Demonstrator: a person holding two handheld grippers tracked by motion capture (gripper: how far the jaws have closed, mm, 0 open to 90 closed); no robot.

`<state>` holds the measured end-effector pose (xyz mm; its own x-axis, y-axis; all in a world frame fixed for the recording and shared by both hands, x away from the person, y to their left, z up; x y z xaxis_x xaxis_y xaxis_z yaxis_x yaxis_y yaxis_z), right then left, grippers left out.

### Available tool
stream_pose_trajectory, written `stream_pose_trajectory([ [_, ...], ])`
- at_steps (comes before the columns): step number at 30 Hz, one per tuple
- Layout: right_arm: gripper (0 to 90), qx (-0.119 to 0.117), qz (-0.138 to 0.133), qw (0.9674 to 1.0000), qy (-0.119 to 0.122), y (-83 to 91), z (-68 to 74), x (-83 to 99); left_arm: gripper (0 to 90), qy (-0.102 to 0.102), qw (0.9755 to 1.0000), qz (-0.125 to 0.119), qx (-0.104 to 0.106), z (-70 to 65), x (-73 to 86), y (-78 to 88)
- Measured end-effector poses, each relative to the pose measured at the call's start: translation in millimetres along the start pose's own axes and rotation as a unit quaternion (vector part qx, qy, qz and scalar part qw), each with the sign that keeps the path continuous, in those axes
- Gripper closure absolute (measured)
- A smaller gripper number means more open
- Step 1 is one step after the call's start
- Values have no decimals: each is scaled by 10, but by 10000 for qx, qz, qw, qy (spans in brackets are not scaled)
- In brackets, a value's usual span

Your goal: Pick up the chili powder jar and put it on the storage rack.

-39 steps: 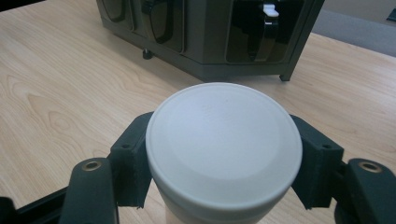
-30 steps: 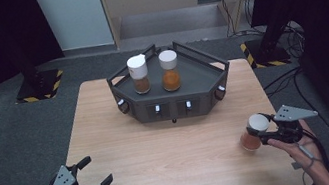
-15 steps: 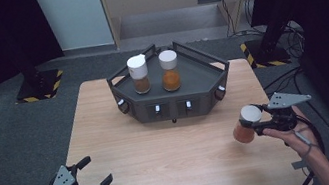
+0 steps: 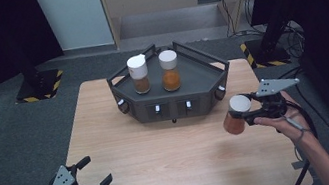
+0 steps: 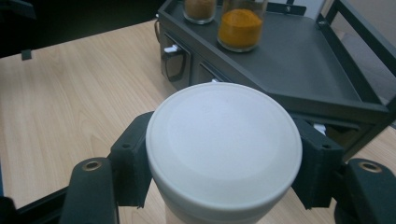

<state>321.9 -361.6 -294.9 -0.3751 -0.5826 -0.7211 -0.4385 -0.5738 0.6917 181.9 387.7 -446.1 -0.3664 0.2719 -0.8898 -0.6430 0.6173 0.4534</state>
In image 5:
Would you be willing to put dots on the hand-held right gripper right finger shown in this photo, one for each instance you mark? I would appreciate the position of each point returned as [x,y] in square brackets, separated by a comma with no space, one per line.
[320,165]

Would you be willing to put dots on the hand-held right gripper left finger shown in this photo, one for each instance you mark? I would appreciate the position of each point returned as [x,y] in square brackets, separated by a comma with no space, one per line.
[130,161]

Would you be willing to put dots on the white-capped spice jar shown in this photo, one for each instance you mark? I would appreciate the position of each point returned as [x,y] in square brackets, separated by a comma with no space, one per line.
[199,9]
[222,146]
[239,29]

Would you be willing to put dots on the dark grey corner rack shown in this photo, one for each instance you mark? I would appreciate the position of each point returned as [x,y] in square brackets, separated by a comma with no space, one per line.
[295,62]

